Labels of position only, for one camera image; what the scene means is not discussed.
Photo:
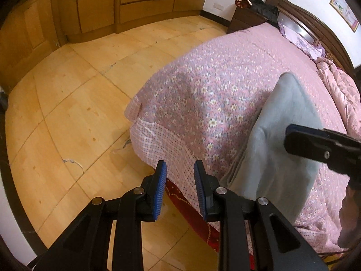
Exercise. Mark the red floor mat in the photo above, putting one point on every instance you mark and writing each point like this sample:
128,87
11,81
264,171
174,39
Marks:
197,220

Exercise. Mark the white wall socket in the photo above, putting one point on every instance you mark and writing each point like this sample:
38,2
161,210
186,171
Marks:
218,6

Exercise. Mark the grey pants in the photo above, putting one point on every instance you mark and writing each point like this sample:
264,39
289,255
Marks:
282,113

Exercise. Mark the wooden wardrobe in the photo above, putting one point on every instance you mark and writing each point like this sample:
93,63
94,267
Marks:
98,2

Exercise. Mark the black bag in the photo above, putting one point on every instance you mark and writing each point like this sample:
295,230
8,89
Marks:
263,8

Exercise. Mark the framed wall picture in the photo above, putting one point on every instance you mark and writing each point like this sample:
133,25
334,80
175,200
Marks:
345,10

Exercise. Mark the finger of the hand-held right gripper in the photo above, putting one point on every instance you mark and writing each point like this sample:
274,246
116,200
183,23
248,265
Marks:
310,146
307,129

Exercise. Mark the pink quilt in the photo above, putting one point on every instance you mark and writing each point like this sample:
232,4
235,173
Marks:
344,90

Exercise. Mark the dark wooden headboard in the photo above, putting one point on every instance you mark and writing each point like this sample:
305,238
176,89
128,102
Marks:
316,17

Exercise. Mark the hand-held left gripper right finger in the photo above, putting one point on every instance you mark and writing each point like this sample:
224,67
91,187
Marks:
199,189

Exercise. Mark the brown and white bag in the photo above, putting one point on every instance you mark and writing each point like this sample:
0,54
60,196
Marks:
242,2

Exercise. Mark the bed with pink floral cover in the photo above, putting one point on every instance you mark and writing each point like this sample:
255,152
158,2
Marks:
211,76

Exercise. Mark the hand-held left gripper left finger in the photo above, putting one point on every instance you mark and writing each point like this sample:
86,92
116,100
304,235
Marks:
159,186

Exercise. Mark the dark wooden nightstand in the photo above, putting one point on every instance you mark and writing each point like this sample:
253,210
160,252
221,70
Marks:
242,18

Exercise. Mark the purple pillow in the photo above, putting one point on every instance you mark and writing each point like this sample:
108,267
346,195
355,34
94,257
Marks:
310,49
292,34

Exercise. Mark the person's right hand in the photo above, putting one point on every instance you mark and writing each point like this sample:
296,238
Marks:
351,220

